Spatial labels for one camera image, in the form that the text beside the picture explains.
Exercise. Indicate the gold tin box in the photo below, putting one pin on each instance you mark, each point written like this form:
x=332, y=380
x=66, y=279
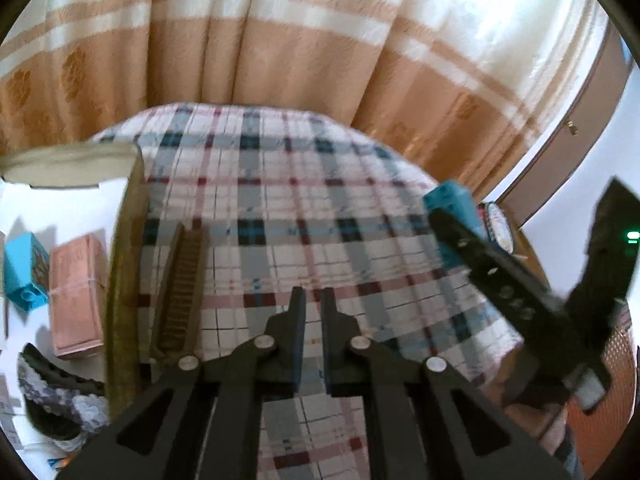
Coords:
x=125, y=260

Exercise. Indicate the white paper lining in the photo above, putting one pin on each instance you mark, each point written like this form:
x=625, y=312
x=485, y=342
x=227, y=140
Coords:
x=75, y=210

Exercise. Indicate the plaid tablecloth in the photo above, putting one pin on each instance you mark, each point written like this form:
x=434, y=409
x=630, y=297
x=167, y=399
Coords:
x=300, y=185

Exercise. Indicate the plain teal block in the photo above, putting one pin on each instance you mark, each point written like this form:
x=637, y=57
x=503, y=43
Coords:
x=452, y=200

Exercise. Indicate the pink box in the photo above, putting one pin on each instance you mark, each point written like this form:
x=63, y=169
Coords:
x=77, y=300

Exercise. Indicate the person's right hand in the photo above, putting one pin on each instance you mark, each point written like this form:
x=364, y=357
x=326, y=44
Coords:
x=537, y=427

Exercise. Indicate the brown ribbed comb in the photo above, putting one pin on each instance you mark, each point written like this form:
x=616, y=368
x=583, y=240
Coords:
x=182, y=285

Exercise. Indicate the wooden door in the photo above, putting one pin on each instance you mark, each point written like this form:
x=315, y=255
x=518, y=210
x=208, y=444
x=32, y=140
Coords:
x=590, y=110

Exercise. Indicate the metal door latch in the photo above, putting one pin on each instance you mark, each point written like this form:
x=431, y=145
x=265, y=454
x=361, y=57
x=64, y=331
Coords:
x=572, y=127

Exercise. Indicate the sequined black shoe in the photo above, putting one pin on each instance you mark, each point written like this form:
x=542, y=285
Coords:
x=60, y=400

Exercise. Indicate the orange cloth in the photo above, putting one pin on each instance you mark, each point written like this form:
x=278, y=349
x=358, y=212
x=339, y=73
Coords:
x=610, y=420

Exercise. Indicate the cream and orange floral curtain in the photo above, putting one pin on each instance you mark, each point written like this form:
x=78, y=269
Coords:
x=300, y=35

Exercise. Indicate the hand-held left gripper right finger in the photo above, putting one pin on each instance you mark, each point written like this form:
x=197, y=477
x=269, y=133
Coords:
x=331, y=332

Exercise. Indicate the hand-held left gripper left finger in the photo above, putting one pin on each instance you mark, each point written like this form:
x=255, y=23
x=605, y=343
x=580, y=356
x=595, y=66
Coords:
x=297, y=332

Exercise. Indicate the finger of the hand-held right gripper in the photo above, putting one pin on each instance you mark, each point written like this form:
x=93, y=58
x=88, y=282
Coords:
x=490, y=265

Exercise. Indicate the teal block with round hole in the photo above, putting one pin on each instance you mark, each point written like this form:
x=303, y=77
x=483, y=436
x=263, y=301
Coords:
x=22, y=270

